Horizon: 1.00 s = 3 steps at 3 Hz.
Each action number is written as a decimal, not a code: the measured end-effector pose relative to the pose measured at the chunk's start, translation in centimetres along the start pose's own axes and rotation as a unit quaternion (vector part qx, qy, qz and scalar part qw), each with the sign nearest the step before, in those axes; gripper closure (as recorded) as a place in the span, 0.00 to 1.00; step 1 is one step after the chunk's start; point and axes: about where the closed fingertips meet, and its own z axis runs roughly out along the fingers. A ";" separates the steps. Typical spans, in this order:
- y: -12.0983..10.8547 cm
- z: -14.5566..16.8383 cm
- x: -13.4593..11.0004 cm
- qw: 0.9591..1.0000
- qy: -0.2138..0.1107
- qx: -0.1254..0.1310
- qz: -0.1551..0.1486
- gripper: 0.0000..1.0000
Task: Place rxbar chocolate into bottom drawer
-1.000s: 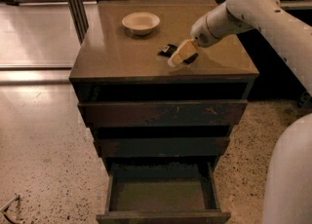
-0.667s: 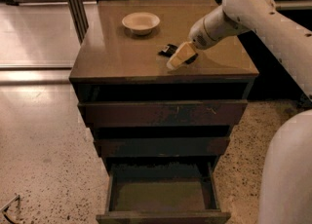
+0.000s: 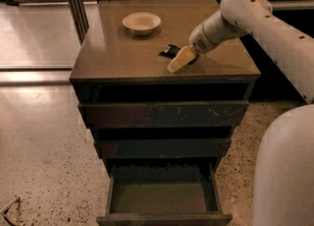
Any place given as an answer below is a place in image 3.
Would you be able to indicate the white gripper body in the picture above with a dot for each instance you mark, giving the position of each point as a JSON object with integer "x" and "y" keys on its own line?
{"x": 198, "y": 40}

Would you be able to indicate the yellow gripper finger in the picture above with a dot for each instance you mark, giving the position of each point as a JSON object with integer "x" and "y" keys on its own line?
{"x": 185, "y": 55}

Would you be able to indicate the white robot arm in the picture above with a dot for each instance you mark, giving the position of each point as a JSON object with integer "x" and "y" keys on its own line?
{"x": 283, "y": 193}

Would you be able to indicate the top drawer front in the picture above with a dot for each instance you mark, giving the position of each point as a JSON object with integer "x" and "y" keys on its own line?
{"x": 163, "y": 115}

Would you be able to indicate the brown drawer cabinet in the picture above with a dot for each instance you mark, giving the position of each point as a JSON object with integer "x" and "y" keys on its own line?
{"x": 116, "y": 66}

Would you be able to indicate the middle drawer front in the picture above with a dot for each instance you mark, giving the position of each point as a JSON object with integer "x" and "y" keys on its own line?
{"x": 184, "y": 148}

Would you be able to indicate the open bottom drawer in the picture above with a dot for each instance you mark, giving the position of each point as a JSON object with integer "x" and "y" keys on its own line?
{"x": 167, "y": 195}

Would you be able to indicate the white ceramic bowl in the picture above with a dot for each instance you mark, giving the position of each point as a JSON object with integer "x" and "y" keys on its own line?
{"x": 141, "y": 23}

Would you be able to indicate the metal door frame post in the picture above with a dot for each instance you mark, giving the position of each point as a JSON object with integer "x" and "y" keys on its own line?
{"x": 79, "y": 17}

